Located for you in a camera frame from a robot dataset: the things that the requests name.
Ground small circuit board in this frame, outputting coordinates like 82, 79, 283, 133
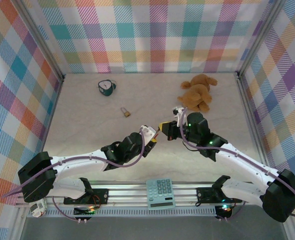
215, 204, 234, 219
73, 206, 98, 216

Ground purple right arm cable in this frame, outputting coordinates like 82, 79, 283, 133
180, 106, 295, 222

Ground brown teddy bear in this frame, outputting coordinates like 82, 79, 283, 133
176, 73, 219, 113

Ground aluminium frame post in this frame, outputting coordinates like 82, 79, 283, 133
237, 0, 285, 77
17, 0, 66, 81

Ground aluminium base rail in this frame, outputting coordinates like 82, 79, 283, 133
14, 181, 271, 208

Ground small brass padlock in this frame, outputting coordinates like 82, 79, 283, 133
120, 106, 132, 118

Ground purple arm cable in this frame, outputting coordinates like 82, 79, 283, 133
1, 127, 147, 222
180, 106, 295, 222

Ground white cylinder with printed labels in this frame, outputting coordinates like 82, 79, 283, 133
28, 198, 47, 218

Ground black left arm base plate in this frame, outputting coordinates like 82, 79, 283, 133
63, 187, 110, 206

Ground aluminium side rail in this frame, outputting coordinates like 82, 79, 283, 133
234, 71, 275, 176

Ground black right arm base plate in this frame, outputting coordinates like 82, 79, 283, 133
196, 186, 243, 205

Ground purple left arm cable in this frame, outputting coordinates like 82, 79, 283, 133
1, 127, 147, 222

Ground white slotted cable duct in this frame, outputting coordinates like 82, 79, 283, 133
27, 208, 218, 218

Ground grey calculator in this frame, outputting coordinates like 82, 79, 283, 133
146, 178, 176, 210

